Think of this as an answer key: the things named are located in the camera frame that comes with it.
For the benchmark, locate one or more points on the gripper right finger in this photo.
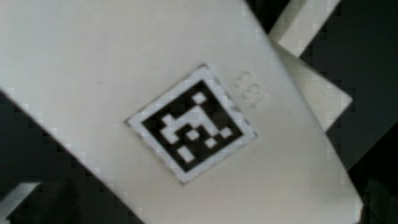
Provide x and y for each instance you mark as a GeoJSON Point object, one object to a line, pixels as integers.
{"type": "Point", "coordinates": [378, 212]}

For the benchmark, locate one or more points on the white cabinet top block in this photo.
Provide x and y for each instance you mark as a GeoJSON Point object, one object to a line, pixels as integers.
{"type": "Point", "coordinates": [149, 79]}

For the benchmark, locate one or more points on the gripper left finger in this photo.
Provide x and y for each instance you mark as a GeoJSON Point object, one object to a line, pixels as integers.
{"type": "Point", "coordinates": [48, 206]}

